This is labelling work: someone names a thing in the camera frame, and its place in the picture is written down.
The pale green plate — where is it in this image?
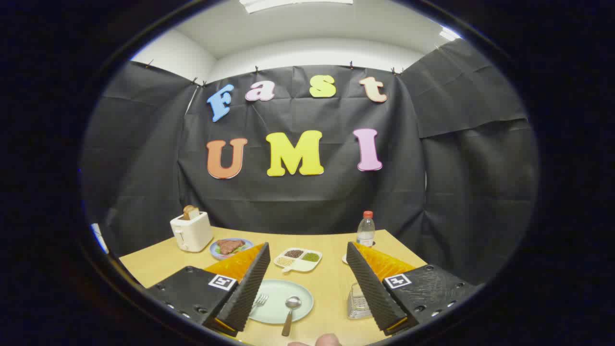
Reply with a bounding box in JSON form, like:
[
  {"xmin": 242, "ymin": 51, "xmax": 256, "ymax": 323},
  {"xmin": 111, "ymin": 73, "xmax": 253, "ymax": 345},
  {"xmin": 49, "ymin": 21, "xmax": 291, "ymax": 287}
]
[{"xmin": 247, "ymin": 279, "xmax": 314, "ymax": 325}]

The clear red-capped water bottle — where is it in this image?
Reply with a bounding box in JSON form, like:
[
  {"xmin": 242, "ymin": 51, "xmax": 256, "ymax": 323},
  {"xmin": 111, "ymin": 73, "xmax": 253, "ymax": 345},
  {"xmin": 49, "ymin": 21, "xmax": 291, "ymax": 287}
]
[{"xmin": 356, "ymin": 210, "xmax": 376, "ymax": 248}]

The spoon with wooden handle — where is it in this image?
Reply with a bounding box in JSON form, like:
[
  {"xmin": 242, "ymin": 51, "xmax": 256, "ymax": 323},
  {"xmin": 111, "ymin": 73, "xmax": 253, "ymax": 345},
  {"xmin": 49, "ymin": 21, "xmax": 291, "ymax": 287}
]
[{"xmin": 282, "ymin": 296, "xmax": 302, "ymax": 337}]

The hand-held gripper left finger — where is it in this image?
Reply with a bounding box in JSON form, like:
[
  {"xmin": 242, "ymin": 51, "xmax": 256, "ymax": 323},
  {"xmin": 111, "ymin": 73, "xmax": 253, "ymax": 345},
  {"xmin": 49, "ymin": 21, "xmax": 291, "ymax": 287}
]
[{"xmin": 146, "ymin": 242, "xmax": 271, "ymax": 338}]

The small blue plate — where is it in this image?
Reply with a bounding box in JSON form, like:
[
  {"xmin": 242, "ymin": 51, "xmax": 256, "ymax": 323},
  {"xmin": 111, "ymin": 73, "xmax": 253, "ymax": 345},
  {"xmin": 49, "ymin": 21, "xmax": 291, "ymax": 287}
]
[{"xmin": 209, "ymin": 238, "xmax": 254, "ymax": 260}]

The long ceiling light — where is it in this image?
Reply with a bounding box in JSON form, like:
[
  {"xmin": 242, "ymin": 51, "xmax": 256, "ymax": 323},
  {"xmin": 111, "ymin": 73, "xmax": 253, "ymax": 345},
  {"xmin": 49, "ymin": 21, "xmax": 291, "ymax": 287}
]
[{"xmin": 239, "ymin": 0, "xmax": 354, "ymax": 14}]

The metal wire basket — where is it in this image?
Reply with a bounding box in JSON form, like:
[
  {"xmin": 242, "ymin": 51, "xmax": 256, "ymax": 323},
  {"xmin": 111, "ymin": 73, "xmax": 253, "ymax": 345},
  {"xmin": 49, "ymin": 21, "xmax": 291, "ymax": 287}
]
[{"xmin": 347, "ymin": 283, "xmax": 373, "ymax": 320}]

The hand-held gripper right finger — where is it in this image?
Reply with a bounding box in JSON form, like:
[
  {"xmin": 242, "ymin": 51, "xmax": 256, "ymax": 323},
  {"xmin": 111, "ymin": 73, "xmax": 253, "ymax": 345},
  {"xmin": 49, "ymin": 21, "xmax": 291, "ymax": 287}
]
[{"xmin": 346, "ymin": 241, "xmax": 482, "ymax": 337}]

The brown meat slice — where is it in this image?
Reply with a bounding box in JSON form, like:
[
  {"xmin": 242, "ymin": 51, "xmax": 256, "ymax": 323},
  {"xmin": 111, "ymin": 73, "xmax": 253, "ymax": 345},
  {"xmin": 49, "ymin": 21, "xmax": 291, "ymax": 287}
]
[{"xmin": 216, "ymin": 239, "xmax": 246, "ymax": 255}]

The white toaster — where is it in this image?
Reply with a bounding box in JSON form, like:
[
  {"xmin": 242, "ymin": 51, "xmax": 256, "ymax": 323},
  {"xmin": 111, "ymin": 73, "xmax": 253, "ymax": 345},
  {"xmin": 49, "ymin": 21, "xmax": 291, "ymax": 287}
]
[{"xmin": 170, "ymin": 211, "xmax": 214, "ymax": 253}]

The white divided grain dish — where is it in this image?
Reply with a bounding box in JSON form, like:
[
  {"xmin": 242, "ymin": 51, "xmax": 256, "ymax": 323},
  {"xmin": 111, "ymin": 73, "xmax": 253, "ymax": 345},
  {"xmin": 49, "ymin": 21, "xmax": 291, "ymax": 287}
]
[{"xmin": 274, "ymin": 247, "xmax": 323, "ymax": 274}]

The black backdrop cloth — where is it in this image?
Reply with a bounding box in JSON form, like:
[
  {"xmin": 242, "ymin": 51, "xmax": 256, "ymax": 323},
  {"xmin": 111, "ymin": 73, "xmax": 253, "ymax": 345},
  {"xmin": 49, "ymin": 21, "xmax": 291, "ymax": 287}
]
[{"xmin": 82, "ymin": 38, "xmax": 540, "ymax": 286}]

